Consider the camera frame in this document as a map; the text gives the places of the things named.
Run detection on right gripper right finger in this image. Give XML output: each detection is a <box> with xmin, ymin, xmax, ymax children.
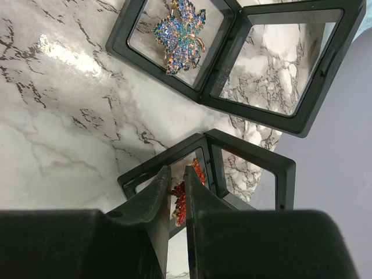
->
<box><xmin>184</xmin><ymin>166</ymin><xmax>359</xmax><ymax>278</ymax></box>

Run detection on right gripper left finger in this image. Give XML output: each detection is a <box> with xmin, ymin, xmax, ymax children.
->
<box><xmin>1</xmin><ymin>166</ymin><xmax>171</xmax><ymax>278</ymax></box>

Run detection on blue leaf brooch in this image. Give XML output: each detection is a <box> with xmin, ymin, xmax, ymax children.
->
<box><xmin>152</xmin><ymin>0</ymin><xmax>206</xmax><ymax>76</ymax></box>

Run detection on black display box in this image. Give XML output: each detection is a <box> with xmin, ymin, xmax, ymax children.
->
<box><xmin>105</xmin><ymin>0</ymin><xmax>367</xmax><ymax>137</ymax></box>
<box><xmin>117</xmin><ymin>128</ymin><xmax>297</xmax><ymax>238</ymax></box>

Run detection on red leaf brooch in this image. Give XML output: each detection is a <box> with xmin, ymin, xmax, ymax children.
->
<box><xmin>171</xmin><ymin>158</ymin><xmax>207</xmax><ymax>227</ymax></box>

